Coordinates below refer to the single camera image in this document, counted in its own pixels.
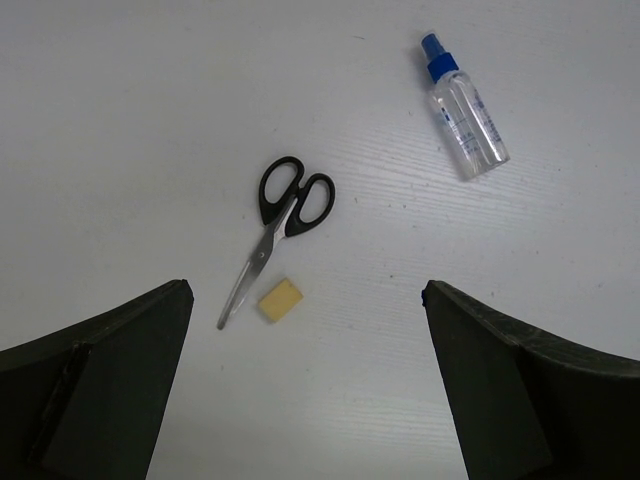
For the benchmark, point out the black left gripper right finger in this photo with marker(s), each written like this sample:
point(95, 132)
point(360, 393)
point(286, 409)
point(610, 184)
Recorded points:
point(528, 404)

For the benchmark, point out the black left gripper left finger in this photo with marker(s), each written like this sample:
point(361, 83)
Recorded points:
point(88, 401)

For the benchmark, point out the clear spray bottle blue cap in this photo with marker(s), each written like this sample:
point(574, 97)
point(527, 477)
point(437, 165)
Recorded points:
point(470, 132)

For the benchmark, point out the yellow eraser block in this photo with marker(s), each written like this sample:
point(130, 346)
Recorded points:
point(279, 301)

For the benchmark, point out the black handled scissors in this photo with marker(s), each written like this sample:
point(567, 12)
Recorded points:
point(281, 219)

